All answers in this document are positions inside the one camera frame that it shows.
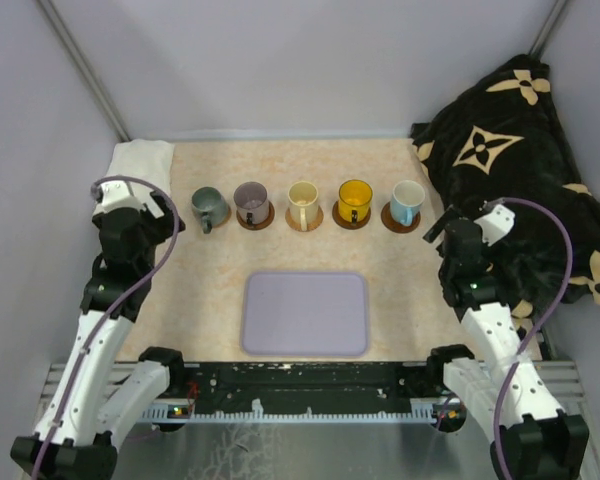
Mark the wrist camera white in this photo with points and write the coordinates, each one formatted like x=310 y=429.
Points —
x=113 y=195
x=495 y=221

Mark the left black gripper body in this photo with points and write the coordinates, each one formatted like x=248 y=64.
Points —
x=158 y=229

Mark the black floral blanket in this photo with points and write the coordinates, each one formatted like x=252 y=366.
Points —
x=502 y=138

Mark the woven rattan coaster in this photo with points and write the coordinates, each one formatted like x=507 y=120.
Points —
x=316 y=220
x=223 y=222

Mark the amber yellow glass mug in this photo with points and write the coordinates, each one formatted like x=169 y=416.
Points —
x=354 y=201

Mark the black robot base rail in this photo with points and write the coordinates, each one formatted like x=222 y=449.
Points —
x=309 y=392

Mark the lavender plastic tray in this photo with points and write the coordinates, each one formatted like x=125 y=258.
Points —
x=305 y=314

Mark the cream yellow mug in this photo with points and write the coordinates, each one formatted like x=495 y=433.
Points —
x=303 y=204

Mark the white mug blue handle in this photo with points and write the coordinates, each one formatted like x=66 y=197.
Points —
x=406 y=201

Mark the grey green mug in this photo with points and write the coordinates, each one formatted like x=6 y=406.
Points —
x=209 y=207

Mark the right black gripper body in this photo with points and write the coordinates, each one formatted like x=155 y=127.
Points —
x=439 y=226

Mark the dark wooden coaster back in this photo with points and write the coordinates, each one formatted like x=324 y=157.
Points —
x=396 y=227

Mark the smoky purple glass mug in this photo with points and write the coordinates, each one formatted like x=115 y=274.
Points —
x=252 y=202

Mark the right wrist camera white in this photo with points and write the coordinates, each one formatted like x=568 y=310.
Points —
x=495 y=221

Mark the white folded cloth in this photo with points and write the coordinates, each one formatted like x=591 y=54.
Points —
x=149 y=160

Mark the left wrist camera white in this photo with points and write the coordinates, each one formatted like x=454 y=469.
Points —
x=113 y=195

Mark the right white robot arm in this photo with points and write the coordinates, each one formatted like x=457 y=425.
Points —
x=530 y=434

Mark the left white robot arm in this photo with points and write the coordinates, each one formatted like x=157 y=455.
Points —
x=80 y=434

